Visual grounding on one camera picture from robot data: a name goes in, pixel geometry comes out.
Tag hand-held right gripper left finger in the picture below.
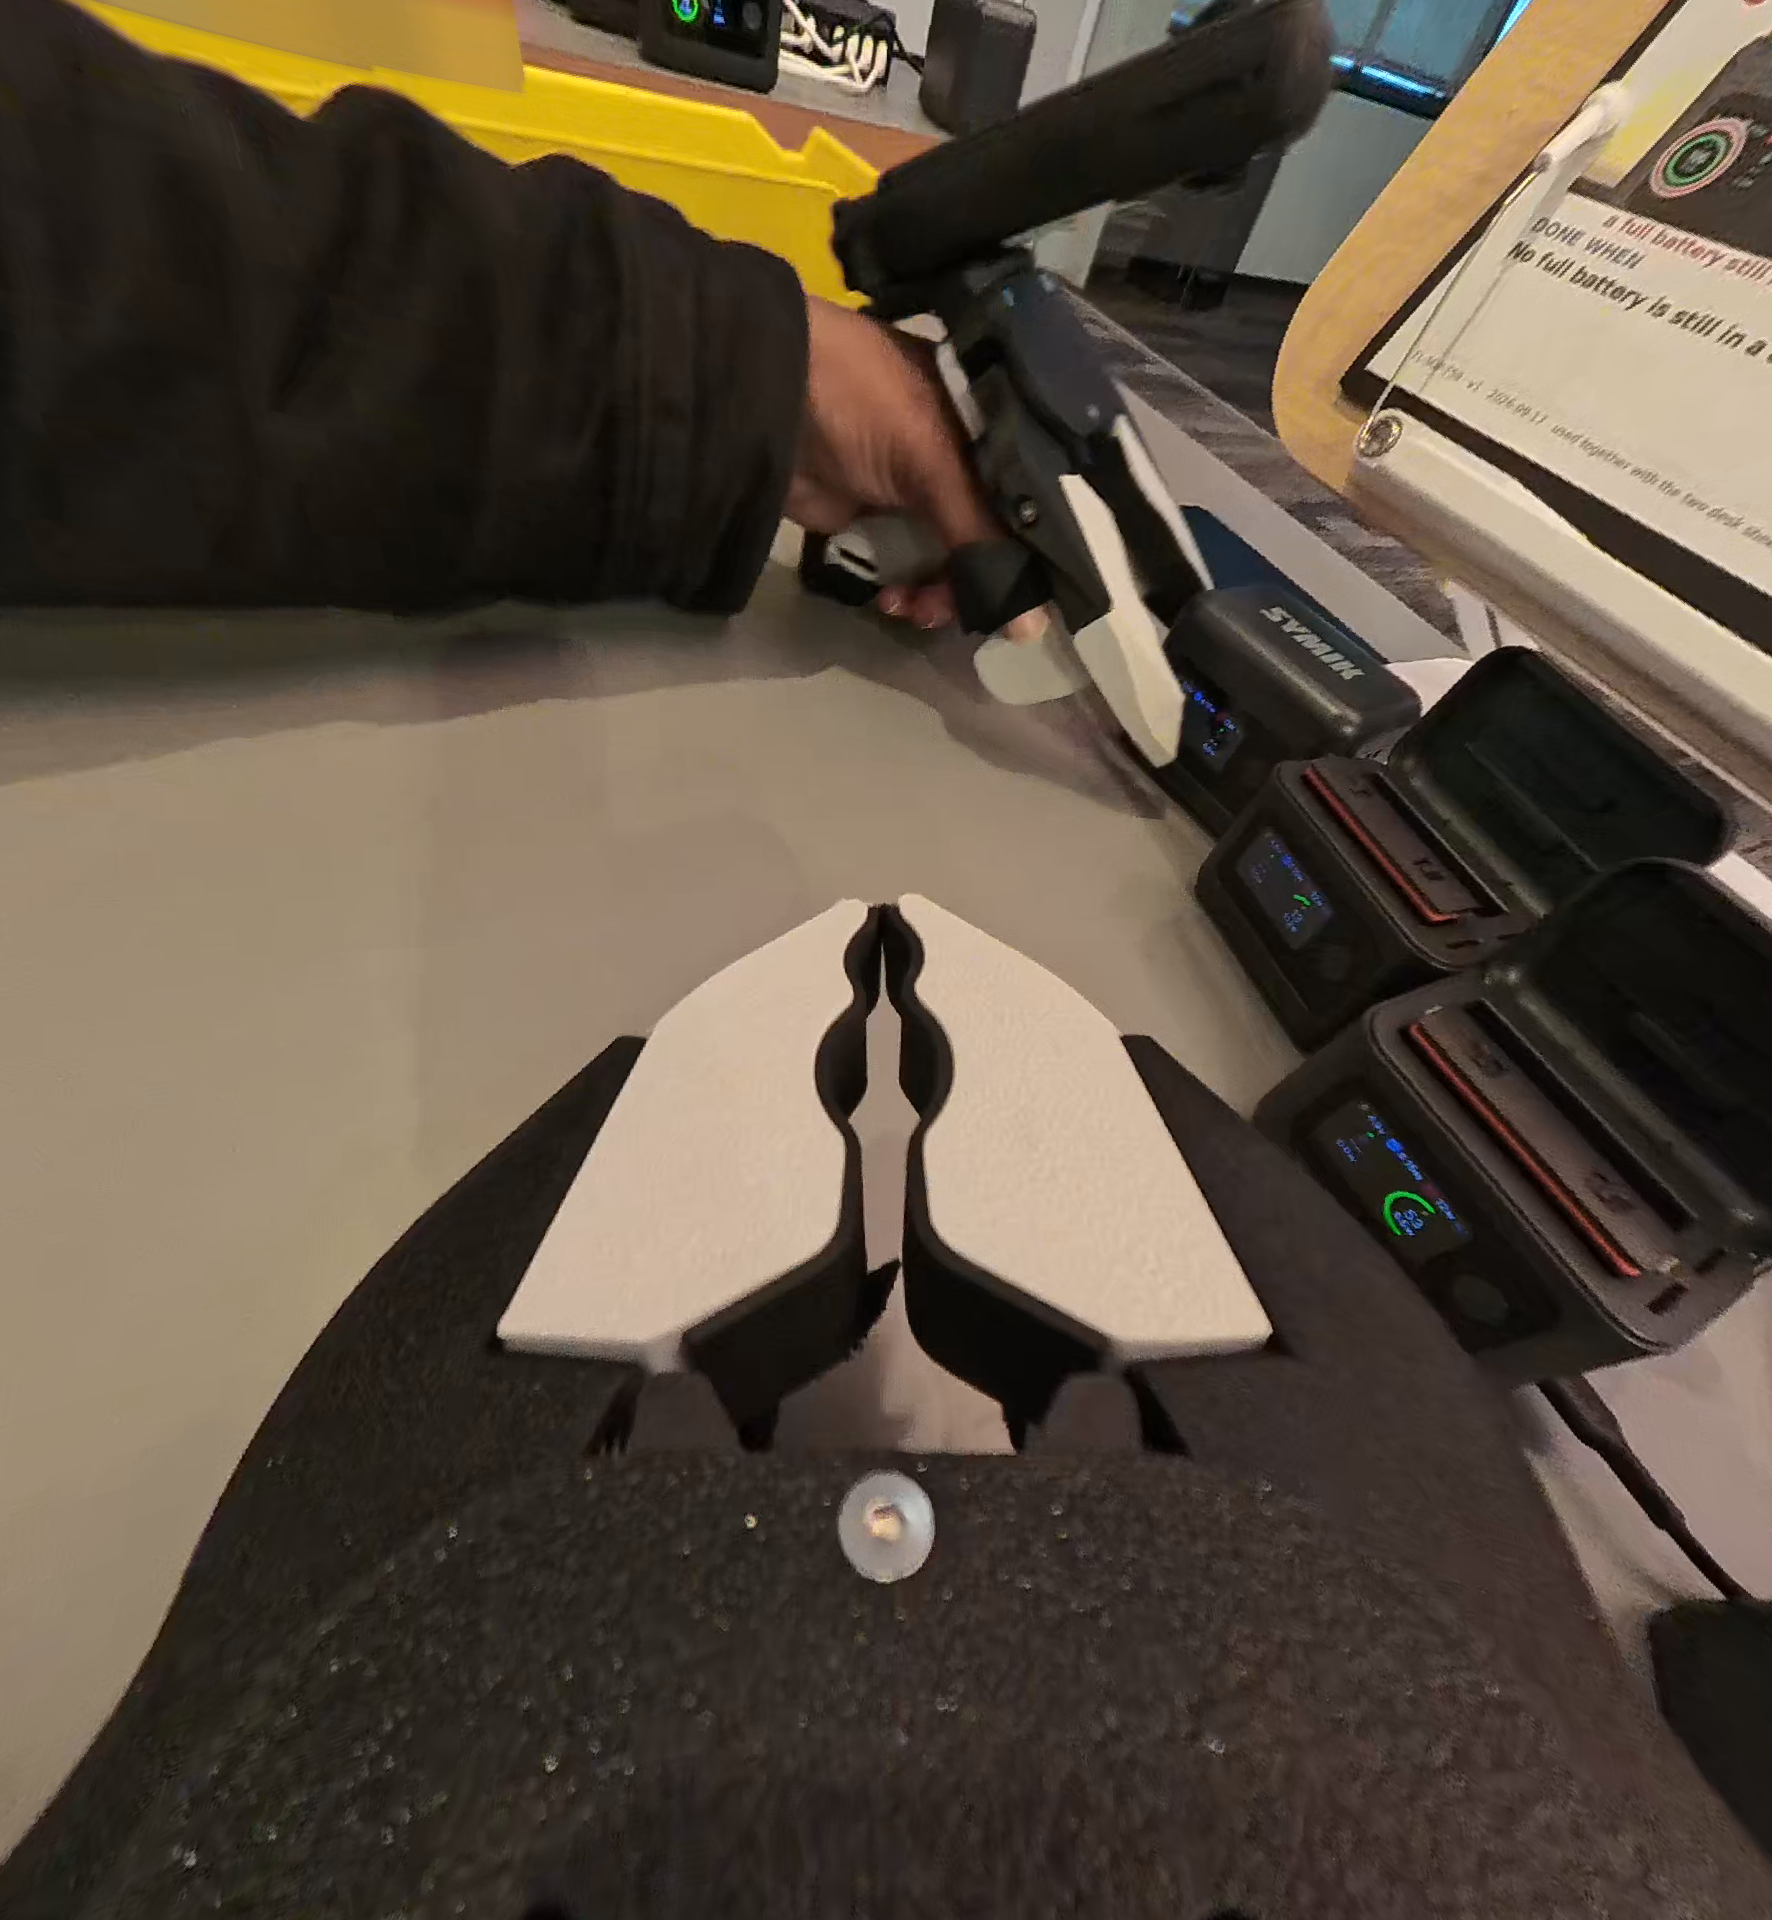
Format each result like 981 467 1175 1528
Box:
497 896 895 1382

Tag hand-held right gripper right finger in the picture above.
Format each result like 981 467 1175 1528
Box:
891 893 1273 1382

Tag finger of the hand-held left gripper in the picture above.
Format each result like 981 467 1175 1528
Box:
1075 414 1217 766
973 595 1086 713

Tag yellow plastic bin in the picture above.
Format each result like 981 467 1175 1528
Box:
78 0 888 303

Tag person's left forearm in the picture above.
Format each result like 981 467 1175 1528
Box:
0 0 814 617

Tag person's left hand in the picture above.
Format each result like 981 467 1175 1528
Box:
790 290 1027 637

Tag wooden sign board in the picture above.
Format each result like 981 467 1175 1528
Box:
1272 0 1772 817

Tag grey charger green display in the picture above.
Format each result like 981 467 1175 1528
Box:
638 0 789 91

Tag instruction board on stand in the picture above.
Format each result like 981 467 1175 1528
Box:
1367 0 1772 697

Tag thin metal wire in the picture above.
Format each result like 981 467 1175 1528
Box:
1391 91 1613 457

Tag black charging cable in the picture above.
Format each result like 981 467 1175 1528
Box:
1541 1375 1751 1606

